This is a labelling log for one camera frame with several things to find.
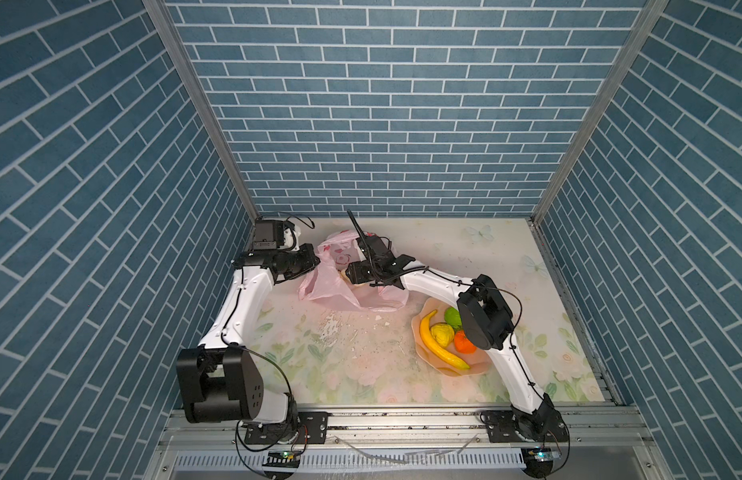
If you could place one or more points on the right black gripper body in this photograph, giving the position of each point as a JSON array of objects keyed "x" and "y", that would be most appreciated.
[{"x": 363, "y": 273}]

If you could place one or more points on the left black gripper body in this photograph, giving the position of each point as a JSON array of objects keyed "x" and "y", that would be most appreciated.
[{"x": 295, "y": 262}]

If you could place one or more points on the pink plastic bag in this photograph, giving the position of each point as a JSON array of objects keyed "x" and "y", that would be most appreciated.
[{"x": 329, "y": 286}]

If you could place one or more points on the yellow fake banana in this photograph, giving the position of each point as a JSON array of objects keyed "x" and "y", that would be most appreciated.
[{"x": 433, "y": 346}]

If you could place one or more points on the green fake fruit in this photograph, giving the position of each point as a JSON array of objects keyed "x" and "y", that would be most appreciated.
[{"x": 453, "y": 319}]

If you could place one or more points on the yellow fake fruit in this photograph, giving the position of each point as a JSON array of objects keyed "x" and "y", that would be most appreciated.
[{"x": 442, "y": 334}]

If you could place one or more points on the orange fake fruit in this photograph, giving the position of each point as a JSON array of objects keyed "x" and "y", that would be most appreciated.
[{"x": 462, "y": 344}]

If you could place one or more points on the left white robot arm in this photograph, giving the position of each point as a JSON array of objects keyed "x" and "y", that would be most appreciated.
[{"x": 219, "y": 379}]

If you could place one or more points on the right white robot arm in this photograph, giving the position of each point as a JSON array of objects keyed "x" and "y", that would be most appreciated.
[{"x": 489, "y": 324}]

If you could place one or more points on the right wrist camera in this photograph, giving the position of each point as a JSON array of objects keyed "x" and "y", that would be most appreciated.
[{"x": 376, "y": 249}]

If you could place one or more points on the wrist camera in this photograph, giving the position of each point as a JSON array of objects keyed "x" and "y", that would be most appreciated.
[
  {"x": 275, "y": 234},
  {"x": 376, "y": 249}
]

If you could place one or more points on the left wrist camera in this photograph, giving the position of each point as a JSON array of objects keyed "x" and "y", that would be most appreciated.
[{"x": 275, "y": 234}]

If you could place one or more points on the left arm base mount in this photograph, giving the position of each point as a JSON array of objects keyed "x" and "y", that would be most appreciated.
[{"x": 308, "y": 427}]

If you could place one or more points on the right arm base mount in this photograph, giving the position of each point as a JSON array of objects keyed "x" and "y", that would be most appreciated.
[{"x": 508, "y": 426}]

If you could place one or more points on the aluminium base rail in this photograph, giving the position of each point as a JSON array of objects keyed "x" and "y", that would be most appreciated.
[{"x": 398, "y": 438}]

